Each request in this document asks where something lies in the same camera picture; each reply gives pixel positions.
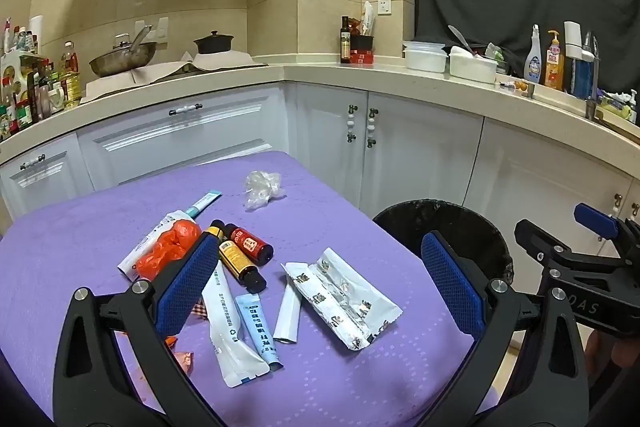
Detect person's right hand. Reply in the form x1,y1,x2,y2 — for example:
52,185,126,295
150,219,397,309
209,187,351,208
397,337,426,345
585,331,640,384

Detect teal and white stick sachet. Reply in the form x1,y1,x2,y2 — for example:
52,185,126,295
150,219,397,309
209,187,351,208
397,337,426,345
184,191,223,219

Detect green yellow sponge pack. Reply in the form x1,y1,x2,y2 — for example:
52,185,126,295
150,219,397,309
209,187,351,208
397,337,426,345
597,89,640,124

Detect black cooking pot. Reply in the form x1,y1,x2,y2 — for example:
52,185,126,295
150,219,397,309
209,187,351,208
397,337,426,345
193,30,235,55

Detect white soap dispenser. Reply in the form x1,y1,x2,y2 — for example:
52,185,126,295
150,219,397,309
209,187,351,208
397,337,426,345
563,21,597,60

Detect white wall switches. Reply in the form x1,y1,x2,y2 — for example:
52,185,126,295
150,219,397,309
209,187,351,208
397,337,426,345
134,17,171,46

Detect lidded white plastic container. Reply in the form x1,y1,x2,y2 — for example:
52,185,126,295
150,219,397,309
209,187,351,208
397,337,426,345
403,40,449,74

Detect purple tablecloth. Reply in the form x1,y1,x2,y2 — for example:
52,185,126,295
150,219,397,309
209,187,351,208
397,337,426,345
0,150,501,427

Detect group of condiment bottles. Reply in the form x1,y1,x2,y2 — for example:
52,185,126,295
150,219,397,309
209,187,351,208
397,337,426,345
0,17,83,144

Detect steel wok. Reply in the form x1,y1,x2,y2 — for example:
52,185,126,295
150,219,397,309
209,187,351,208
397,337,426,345
89,42,157,78

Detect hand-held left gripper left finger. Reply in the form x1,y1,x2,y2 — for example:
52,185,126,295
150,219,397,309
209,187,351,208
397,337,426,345
52,231,236,427

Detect black utensil holder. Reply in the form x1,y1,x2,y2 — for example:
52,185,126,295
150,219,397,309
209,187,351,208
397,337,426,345
350,1,375,52

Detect beige stove cover paper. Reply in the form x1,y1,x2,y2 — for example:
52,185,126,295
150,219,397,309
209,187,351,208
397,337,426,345
81,51,269,102

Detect beige kitchen countertop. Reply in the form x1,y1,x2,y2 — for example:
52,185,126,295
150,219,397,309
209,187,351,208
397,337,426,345
0,59,640,182

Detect light blue sachet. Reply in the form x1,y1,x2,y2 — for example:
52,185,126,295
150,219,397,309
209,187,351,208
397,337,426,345
235,293,284,373

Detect metal spatula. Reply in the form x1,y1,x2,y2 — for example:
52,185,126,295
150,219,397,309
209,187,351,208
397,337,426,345
130,25,153,58

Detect white squeeze tube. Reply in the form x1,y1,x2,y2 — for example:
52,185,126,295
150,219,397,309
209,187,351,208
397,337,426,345
117,208,196,283

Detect white paper towel roll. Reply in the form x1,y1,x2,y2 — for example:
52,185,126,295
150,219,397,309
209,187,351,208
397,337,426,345
28,15,45,54

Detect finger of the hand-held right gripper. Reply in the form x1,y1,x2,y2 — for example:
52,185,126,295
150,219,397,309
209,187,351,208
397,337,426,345
515,219,626,275
574,203,640,258

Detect silver foil packet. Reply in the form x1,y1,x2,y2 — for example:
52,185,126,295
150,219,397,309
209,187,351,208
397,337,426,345
284,262,374,351
309,247,404,339

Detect open white plastic container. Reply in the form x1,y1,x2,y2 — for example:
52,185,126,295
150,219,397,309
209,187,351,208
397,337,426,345
448,46,499,84

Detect large yellow label brown bottle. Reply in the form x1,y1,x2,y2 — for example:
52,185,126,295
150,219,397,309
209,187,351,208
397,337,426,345
218,239,268,294

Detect orange dish soap bottle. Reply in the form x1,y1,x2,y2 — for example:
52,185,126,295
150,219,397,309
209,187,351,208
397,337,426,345
543,30,565,90

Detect steel faucet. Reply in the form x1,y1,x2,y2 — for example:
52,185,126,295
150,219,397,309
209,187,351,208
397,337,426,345
584,32,602,118

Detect black trash bin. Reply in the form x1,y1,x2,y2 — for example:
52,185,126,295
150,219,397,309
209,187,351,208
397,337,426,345
372,199,515,293

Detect narrow white sachet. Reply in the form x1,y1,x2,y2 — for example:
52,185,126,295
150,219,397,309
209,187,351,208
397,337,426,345
272,279,304,344

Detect kitchen knife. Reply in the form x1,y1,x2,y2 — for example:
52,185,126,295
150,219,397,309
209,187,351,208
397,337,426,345
447,25,482,56

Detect long white packet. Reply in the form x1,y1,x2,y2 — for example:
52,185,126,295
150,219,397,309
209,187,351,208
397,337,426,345
201,259,272,389

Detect orange plastic bag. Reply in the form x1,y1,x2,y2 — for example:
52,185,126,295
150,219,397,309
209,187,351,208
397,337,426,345
136,219,202,281

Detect white spray bottle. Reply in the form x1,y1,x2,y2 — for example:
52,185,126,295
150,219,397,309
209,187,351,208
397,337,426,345
523,24,544,84

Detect blue bottle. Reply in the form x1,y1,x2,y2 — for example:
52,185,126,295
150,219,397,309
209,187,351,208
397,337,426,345
572,57,596,100

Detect green plastic packs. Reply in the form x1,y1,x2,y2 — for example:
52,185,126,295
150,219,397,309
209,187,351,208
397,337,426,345
484,42,507,74

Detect clear plastic wrap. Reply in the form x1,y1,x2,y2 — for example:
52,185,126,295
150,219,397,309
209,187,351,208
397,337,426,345
244,171,287,211

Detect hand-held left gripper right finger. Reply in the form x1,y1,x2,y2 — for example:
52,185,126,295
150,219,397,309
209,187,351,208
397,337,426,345
421,231,593,427

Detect yellow cooking oil bottle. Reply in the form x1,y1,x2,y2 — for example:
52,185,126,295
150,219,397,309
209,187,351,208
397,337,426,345
59,40,82,108

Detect dark olive oil bottle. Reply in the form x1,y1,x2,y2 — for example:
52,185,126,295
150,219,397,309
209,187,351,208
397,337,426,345
340,16,352,64

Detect red label brown bottle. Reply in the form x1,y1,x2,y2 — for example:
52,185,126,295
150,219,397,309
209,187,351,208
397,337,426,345
223,223,275,266

